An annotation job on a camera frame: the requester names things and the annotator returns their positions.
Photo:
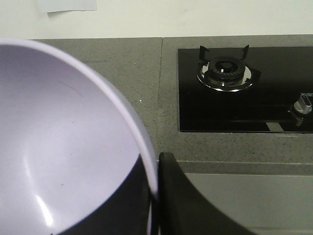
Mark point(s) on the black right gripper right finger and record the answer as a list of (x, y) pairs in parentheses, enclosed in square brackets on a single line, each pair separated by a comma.
[(184, 210)]

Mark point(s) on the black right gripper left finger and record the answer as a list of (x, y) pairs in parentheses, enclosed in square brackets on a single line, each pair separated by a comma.
[(126, 212)]

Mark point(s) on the purple plastic bowl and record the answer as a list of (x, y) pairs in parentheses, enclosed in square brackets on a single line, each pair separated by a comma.
[(68, 140)]

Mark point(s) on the gas burner with grate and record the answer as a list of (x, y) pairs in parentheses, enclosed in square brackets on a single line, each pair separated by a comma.
[(226, 73)]

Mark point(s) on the silver cooktop knob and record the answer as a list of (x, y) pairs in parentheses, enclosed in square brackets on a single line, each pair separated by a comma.
[(302, 109)]

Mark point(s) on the black glass gas cooktop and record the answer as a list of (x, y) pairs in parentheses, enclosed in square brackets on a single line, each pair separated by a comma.
[(286, 72)]

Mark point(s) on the white paper sheet on wall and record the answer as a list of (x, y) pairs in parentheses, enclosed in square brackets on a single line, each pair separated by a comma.
[(51, 6)]

